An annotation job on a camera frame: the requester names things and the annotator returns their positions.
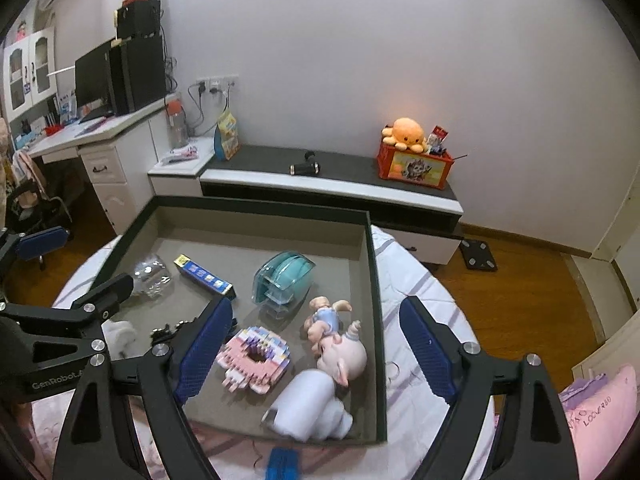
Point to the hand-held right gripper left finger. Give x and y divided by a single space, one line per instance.
205 355

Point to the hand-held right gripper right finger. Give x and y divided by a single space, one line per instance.
430 355

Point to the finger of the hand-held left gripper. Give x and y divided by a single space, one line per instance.
42 242
102 297

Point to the black hair clip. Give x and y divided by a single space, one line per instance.
167 331

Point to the pink white block toy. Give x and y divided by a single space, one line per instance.
255 360

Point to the clear glass bottle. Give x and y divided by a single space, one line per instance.
150 277

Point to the blue slim box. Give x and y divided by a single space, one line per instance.
202 274

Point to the pig doll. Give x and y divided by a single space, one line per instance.
340 350

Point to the teal plastic case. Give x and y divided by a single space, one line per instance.
282 280

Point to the blue plastic item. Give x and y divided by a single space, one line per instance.
283 464

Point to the pink cardboard box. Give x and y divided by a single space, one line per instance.
320 240

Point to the black office chair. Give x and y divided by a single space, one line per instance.
35 200

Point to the small white figure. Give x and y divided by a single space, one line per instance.
120 337

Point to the black bathroom scale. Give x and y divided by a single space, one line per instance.
479 255

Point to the white plug adapter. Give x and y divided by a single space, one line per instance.
310 405

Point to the white desk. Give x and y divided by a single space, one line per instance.
125 160

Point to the row of books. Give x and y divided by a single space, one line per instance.
62 110

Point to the small white cabinet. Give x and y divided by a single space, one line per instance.
175 180

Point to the black keyboard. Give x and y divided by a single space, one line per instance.
96 115

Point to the papers on cabinet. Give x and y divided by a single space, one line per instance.
180 154

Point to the white glass-door cabinet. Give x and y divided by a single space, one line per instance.
30 75

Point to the black monitor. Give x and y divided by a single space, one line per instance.
92 80

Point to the black white tv stand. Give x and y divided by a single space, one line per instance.
350 200

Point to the bottle with orange cap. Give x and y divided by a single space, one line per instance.
176 125

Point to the pink pillow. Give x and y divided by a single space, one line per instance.
600 420

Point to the orange printed crate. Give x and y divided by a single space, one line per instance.
415 170

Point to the black computer tower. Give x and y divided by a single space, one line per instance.
142 75

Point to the snack bag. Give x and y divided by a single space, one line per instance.
227 137

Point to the small pink doll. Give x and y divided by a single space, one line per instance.
21 30

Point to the black massage gun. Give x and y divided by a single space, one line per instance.
305 166

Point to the small toys in crate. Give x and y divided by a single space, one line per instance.
437 140

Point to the orange octopus plush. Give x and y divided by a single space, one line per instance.
406 132

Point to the white wardrobe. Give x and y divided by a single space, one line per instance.
620 230

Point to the black speaker box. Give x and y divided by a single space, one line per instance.
140 20

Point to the white wall outlet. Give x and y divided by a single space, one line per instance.
217 83

